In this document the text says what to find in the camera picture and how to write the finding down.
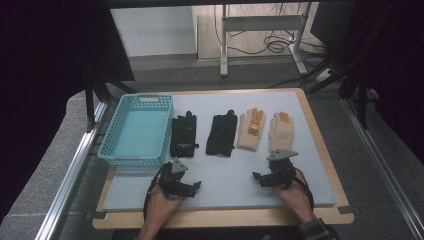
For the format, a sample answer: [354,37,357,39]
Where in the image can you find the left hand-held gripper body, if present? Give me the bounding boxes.
[157,157,190,198]

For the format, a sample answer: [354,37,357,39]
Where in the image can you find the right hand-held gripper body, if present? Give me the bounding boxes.
[265,149,297,188]

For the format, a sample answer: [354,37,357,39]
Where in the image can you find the dark curtain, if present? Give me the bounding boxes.
[0,0,136,224]
[349,0,424,165]

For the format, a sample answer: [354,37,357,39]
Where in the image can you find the aluminium rail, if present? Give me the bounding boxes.
[34,101,110,240]
[341,97,424,232]

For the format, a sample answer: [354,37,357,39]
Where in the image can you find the white power strip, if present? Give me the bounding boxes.
[314,67,333,83]

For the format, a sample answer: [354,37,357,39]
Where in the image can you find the hand-held gripper black cable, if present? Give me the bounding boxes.
[291,166,315,213]
[142,161,174,222]

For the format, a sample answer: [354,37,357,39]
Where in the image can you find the grey foam mat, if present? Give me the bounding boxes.
[102,91,337,212]

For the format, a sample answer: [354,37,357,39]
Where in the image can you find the right hand-held gripper black cable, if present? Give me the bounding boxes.
[291,166,315,213]

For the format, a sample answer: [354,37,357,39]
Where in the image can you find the plain black glove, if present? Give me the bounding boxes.
[205,109,239,158]

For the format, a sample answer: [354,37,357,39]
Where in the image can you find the person's right hand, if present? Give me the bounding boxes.
[272,178,316,224]

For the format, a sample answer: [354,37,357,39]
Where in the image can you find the black glove with logo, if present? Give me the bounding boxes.
[169,110,200,159]

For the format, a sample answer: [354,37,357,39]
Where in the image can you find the person's left hand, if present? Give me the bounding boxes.
[145,189,186,232]

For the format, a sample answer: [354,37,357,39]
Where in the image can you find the white panel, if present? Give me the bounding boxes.
[110,6,198,58]

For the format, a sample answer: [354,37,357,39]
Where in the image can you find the teal plastic basket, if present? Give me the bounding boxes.
[97,93,175,168]

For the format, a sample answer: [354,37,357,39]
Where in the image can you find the cream glove orange fingertips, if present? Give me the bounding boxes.
[268,111,295,153]

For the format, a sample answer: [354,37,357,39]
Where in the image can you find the black floor cables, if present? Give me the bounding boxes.
[213,3,331,57]

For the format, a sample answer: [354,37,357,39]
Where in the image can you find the black corner tape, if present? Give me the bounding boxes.
[337,205,360,215]
[84,210,110,221]

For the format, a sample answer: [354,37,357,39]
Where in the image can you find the black tripod legs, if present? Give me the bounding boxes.
[84,77,138,132]
[305,56,372,131]

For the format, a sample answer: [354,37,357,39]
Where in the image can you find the left hand-held gripper black cable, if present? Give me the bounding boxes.
[142,161,174,222]

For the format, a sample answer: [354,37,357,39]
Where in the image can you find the white metal stand frame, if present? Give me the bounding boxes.
[219,3,310,79]

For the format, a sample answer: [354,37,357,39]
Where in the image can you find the cream glove with tag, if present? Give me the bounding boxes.
[236,107,267,153]

